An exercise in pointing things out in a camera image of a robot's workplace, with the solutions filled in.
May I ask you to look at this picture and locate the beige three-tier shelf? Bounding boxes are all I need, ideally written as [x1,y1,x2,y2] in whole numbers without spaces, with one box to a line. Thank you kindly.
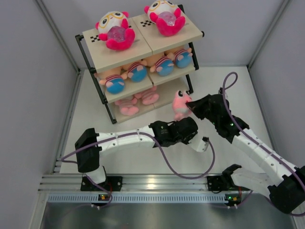
[75,0,204,124]

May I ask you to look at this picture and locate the peach doll blue pants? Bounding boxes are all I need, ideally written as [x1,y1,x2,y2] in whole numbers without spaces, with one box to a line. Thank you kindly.
[94,66,127,94]
[144,53,174,76]
[122,60,147,83]

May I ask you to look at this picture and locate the pink plush corner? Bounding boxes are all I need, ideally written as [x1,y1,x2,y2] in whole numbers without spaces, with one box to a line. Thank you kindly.
[134,86,159,105]

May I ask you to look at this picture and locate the white slotted cable duct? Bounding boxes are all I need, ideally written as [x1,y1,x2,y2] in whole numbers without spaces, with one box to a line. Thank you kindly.
[48,193,240,204]

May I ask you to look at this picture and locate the pink striped plush bottom shelf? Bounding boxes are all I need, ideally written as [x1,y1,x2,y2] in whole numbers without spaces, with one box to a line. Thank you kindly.
[114,95,139,116]

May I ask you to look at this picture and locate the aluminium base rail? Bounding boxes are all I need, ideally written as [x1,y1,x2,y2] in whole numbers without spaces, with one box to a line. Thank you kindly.
[38,173,297,193]

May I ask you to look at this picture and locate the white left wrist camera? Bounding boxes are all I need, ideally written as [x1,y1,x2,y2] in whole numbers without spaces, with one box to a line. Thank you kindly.
[189,136,209,153]

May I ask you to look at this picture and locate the white pink panda plush glasses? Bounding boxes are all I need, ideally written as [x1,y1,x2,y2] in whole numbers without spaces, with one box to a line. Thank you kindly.
[95,11,135,51]

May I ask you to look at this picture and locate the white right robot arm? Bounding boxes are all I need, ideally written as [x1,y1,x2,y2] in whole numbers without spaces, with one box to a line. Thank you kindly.
[186,94,305,214]

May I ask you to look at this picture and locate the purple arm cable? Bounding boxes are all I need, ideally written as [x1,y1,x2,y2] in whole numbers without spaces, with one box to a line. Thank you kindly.
[223,73,305,217]
[61,132,216,210]

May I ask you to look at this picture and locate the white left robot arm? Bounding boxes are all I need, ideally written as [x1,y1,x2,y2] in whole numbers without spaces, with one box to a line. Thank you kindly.
[75,117,205,191]

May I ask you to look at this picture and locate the aluminium frame post left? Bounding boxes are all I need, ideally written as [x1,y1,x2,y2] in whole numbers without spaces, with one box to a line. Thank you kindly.
[34,0,80,73]

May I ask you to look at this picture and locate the aluminium frame post right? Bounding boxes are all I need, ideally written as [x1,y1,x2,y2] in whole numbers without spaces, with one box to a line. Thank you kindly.
[247,0,292,70]

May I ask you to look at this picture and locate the aluminium frame post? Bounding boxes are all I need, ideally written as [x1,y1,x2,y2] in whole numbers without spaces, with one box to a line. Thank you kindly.
[34,0,80,73]
[247,0,292,70]

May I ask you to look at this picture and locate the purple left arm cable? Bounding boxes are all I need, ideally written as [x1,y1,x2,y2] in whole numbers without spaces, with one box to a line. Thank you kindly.
[61,132,216,210]

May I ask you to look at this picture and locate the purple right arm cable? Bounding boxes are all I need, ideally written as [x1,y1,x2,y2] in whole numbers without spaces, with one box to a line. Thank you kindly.
[223,73,305,217]

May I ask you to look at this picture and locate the white panda toy on shelf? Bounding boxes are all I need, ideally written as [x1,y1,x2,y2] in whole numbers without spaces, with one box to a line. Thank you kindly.
[144,0,186,37]

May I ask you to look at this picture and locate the peach doll on middle shelf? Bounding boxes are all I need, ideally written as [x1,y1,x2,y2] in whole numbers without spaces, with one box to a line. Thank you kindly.
[164,46,193,68]

